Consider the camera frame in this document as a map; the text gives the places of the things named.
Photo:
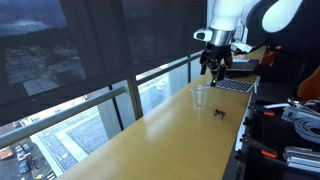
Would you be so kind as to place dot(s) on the dark open laptop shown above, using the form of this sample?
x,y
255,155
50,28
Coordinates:
x,y
245,65

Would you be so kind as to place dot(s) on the black clamp orange tip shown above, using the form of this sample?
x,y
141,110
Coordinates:
x,y
268,113
268,153

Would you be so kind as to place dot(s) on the silver aluminium rails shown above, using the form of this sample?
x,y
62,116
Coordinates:
x,y
301,160

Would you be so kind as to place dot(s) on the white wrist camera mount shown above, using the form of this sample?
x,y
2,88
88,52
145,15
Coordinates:
x,y
242,46

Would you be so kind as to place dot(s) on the dark staple remover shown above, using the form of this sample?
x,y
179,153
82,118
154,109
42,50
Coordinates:
x,y
219,114

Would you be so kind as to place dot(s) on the grey metal handrail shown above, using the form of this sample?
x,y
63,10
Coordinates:
x,y
66,116

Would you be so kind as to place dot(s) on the black perforated breadboard plate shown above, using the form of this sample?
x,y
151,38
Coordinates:
x,y
273,133

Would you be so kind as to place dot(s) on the grey white electrical box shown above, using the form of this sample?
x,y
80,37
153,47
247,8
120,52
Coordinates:
x,y
290,115

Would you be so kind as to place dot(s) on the black round pad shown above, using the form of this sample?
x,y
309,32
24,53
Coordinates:
x,y
241,74

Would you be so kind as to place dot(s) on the dark mesh roller blind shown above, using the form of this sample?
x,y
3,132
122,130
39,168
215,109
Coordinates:
x,y
150,30

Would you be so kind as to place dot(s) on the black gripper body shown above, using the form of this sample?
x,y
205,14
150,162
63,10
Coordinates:
x,y
216,55

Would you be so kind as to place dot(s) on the black office chair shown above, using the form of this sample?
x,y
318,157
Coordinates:
x,y
286,68

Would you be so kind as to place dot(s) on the orange chair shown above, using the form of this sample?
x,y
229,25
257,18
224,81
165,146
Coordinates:
x,y
310,88
268,57

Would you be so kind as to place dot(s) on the clear plastic cup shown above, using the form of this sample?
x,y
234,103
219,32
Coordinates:
x,y
199,98

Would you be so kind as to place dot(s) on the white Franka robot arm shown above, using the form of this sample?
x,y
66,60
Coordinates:
x,y
223,13

